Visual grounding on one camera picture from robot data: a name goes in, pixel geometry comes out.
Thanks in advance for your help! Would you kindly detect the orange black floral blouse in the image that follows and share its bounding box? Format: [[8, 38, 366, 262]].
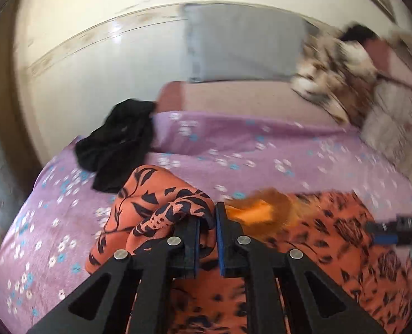
[[85, 165, 412, 333]]

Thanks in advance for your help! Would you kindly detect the striped floral cushion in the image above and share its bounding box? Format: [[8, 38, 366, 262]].
[[361, 78, 412, 180]]

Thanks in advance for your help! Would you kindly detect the purple floral bed sheet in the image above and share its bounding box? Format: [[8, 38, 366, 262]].
[[0, 112, 412, 333]]

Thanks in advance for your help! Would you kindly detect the pink padded sofa backrest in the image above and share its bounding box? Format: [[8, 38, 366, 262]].
[[363, 38, 412, 87]]

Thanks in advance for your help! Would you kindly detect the brown cream floral blanket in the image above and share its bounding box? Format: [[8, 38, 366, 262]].
[[290, 34, 378, 127]]

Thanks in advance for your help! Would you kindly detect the black crumpled garment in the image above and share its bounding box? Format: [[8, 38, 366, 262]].
[[75, 99, 156, 194]]

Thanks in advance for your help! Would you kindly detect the black garment on headboard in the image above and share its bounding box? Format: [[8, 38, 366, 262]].
[[339, 23, 378, 45]]

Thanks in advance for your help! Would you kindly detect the pink quilted mattress cover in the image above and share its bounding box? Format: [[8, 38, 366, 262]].
[[156, 81, 338, 127]]

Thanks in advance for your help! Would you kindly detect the grey pillow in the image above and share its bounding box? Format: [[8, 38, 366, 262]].
[[182, 3, 318, 83]]

